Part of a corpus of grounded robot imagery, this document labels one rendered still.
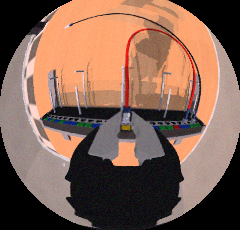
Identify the white network cable plug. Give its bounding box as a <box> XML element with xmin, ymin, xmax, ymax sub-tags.
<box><xmin>123</xmin><ymin>106</ymin><xmax>131</xmax><ymax>123</ymax></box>

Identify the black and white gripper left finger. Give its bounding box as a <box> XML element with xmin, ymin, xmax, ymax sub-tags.
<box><xmin>65</xmin><ymin>111</ymin><xmax>123</xmax><ymax>182</ymax></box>

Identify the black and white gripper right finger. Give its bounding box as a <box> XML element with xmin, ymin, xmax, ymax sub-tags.
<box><xmin>130</xmin><ymin>111</ymin><xmax>184</xmax><ymax>183</ymax></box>

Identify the grey port rack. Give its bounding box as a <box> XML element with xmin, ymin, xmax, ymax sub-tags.
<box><xmin>39</xmin><ymin>66</ymin><xmax>206</xmax><ymax>146</ymax></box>

